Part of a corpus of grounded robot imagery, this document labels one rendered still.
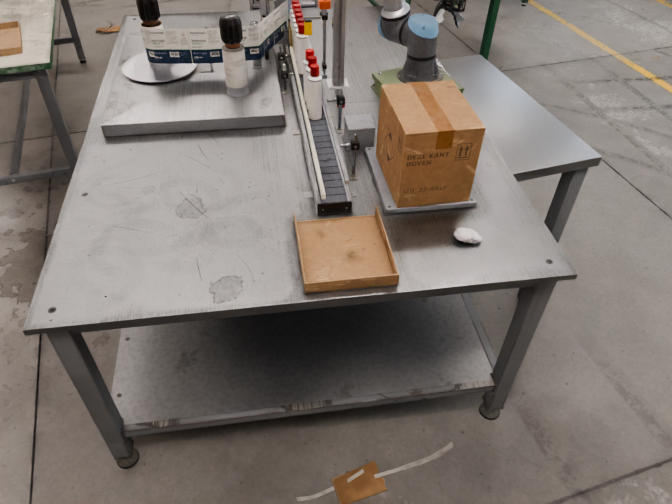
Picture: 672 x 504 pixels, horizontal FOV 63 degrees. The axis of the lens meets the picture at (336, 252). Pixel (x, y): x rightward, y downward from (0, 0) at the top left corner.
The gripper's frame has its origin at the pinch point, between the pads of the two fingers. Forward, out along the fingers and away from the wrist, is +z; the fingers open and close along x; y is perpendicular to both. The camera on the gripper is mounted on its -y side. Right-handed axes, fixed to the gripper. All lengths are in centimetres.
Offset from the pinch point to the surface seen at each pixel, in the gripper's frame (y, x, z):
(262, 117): 14, -94, 22
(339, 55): -2, -52, 7
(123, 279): 68, -159, 38
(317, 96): 28, -78, 11
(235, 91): -4, -97, 17
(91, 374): 70, -174, 67
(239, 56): -2, -96, 3
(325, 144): 42, -82, 23
